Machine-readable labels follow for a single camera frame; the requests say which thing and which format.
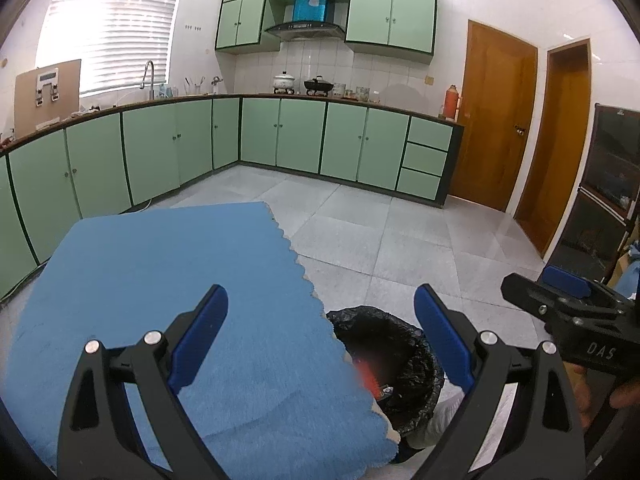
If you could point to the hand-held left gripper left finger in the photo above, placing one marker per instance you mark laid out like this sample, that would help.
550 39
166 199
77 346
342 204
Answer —
200 335

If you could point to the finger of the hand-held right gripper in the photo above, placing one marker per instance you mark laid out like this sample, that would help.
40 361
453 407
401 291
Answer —
535 297
565 277

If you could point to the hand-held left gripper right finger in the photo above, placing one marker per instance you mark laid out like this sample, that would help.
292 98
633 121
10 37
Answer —
442 335

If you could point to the bin with black bag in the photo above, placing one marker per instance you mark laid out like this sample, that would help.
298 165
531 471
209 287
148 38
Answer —
400 350

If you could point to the large orange foam fruit net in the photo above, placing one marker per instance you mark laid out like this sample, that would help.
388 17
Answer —
369 377

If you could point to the person's right hand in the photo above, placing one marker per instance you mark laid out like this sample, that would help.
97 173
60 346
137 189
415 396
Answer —
625 397

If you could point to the blue table cloth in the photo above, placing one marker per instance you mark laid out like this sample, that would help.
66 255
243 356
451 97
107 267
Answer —
175 260

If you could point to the black glass cabinet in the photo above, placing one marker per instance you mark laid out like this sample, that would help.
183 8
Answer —
605 170

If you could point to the wooden door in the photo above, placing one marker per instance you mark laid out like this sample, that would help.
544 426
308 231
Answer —
495 120

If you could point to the red thermos flask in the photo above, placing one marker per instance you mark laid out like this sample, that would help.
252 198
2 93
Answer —
451 105

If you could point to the green base cabinets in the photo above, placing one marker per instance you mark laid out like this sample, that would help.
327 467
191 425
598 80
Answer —
295 135

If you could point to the utensil holder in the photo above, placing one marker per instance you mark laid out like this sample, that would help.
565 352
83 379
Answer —
195 87

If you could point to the group of glass jars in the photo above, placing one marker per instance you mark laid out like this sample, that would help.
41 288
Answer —
357 93

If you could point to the steel kitchen faucet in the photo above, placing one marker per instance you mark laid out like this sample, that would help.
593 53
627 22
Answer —
150 82

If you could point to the white cooking pot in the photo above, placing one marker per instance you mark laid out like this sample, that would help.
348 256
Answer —
284 82

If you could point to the black wok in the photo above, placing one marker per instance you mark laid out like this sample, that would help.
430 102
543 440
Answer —
318 86

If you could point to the printed cardboard box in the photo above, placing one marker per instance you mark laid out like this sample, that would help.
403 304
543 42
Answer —
27 115

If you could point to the range hood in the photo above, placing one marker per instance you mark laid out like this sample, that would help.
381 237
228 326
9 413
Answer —
305 31

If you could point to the white window blind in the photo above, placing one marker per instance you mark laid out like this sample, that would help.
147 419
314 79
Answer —
115 25

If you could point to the green wall cabinets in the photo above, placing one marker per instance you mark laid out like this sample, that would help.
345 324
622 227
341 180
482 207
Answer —
390 15

